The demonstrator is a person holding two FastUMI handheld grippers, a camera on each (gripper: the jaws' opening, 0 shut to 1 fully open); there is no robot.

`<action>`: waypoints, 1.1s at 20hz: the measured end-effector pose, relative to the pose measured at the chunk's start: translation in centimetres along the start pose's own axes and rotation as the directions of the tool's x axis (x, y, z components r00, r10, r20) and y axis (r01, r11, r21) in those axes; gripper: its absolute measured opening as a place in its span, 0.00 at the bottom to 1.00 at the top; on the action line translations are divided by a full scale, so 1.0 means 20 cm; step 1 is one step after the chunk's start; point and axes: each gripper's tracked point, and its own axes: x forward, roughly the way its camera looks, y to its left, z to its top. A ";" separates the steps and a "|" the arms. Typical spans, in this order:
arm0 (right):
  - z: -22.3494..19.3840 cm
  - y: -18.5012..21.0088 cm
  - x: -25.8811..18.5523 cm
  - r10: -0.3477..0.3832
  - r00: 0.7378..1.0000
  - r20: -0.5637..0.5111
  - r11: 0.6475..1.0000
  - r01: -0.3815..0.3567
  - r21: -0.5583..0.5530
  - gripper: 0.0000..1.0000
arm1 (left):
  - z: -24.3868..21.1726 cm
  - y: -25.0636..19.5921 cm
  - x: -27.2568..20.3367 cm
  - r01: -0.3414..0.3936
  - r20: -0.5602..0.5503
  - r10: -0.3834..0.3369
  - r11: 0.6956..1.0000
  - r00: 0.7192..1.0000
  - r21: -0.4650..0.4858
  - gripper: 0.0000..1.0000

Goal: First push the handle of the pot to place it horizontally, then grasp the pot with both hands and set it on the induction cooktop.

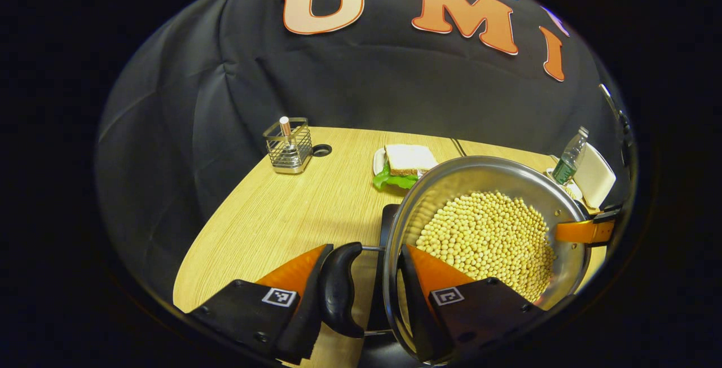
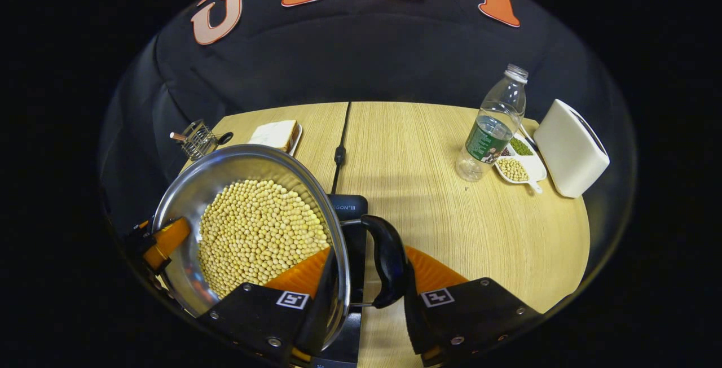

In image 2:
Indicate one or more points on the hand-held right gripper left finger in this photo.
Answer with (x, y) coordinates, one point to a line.
(316, 323)

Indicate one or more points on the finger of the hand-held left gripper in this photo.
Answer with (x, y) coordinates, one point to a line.
(166, 241)

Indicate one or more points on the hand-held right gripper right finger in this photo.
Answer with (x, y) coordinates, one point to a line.
(414, 323)

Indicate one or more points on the black induction cooktop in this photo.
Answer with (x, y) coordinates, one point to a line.
(356, 255)

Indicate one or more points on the heap of yellow soybeans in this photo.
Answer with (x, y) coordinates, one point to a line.
(254, 232)

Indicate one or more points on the sandwich with lettuce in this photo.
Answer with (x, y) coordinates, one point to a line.
(273, 134)

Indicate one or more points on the small white plate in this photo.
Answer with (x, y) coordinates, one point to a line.
(297, 139)

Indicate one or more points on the clear plastic water bottle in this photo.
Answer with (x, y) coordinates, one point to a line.
(488, 142)

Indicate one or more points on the white divided bean dish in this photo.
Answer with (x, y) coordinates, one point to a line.
(536, 167)

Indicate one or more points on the white spoon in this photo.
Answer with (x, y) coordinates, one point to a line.
(527, 136)

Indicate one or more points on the white toaster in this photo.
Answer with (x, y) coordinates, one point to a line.
(567, 153)

